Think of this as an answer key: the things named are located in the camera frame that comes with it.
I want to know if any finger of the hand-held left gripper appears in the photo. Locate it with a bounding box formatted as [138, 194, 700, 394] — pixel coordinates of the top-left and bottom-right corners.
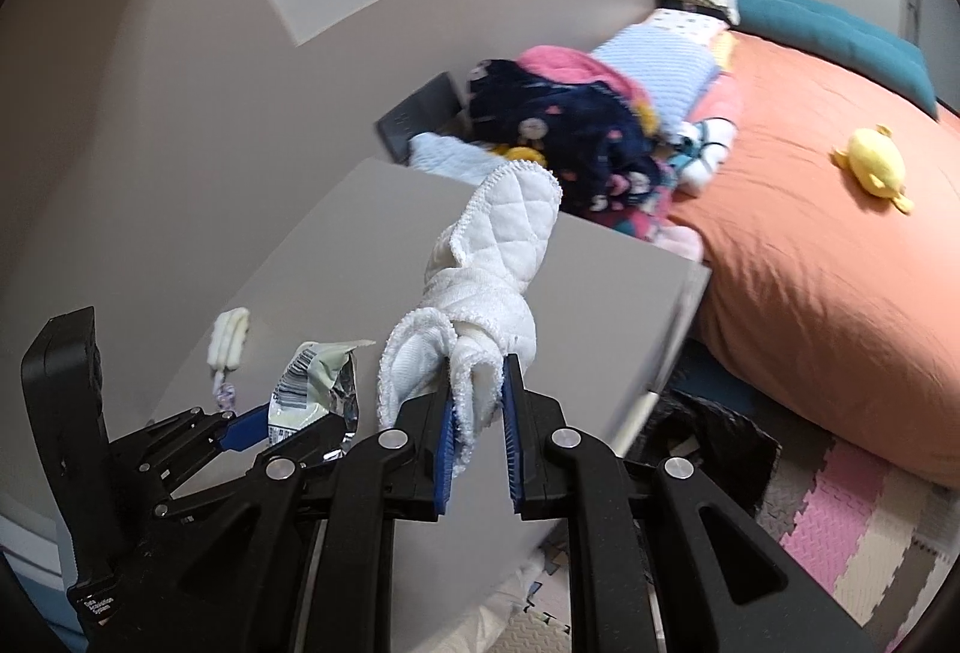
[112, 404, 272, 474]
[154, 465, 260, 523]

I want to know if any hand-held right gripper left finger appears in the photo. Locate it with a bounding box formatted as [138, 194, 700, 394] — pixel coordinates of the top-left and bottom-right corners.
[171, 393, 460, 653]

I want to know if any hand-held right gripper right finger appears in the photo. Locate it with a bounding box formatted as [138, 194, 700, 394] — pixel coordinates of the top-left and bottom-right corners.
[501, 353, 878, 653]

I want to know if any white green snack packet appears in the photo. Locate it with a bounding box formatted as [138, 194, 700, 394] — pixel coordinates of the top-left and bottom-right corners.
[266, 339, 376, 459]

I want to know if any white knotted cloth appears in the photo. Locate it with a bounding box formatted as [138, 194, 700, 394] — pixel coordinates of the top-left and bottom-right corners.
[377, 161, 563, 480]

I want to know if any black plastic bag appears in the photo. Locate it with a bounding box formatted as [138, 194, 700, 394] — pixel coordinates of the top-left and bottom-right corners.
[622, 390, 782, 519]

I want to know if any white foam piece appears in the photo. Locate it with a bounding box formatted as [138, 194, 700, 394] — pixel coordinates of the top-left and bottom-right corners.
[206, 306, 252, 373]

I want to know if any white plastic sheet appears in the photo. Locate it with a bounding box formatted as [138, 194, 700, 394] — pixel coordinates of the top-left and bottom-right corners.
[420, 570, 541, 653]

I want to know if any pale pink fuzzy cloth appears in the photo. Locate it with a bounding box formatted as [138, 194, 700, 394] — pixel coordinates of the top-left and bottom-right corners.
[658, 224, 706, 261]

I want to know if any small yellow toy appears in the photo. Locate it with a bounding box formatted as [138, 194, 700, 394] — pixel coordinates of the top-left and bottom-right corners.
[491, 143, 545, 168]

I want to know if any light blue cloth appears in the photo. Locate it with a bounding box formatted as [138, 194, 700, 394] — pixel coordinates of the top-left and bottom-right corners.
[409, 131, 500, 185]

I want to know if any navy patterned garment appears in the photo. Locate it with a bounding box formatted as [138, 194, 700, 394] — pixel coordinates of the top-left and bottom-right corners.
[466, 59, 676, 241]

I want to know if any black white plush toy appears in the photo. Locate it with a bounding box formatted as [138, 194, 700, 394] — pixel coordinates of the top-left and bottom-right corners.
[667, 116, 736, 196]

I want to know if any light blue knit blanket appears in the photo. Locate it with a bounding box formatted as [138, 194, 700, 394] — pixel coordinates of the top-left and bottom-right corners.
[589, 26, 725, 136]

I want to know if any white dotted cloth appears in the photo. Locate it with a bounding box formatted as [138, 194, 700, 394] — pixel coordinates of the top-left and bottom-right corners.
[649, 8, 728, 36]

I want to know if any yellow plush duck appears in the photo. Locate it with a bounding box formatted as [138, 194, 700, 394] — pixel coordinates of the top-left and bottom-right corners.
[829, 125, 916, 217]

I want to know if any teal cushion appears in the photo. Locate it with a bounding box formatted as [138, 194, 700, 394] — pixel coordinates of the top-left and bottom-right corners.
[735, 0, 938, 114]

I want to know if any dark wall socket panel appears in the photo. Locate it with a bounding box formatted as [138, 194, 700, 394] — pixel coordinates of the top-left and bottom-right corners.
[375, 71, 470, 166]

